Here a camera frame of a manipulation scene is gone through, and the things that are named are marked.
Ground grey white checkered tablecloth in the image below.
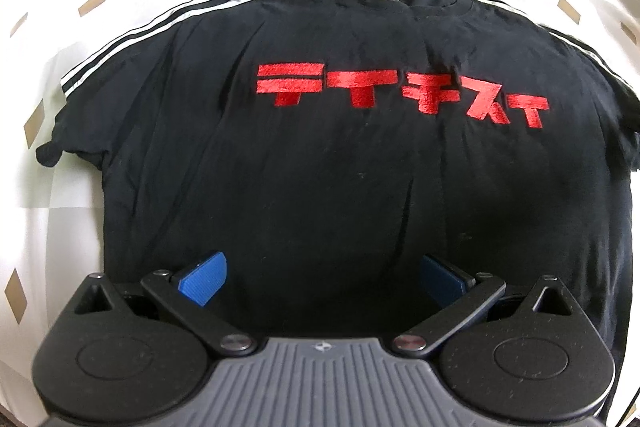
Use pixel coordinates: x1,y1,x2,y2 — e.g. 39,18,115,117
0,0,640,427

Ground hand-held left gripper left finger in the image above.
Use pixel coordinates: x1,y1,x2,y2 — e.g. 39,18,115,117
64,251,258,355

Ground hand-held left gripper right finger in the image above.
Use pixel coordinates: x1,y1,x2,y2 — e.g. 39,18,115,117
392,253,584,358

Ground black t-shirt with red print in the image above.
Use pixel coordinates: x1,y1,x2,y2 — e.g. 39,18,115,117
35,0,640,427

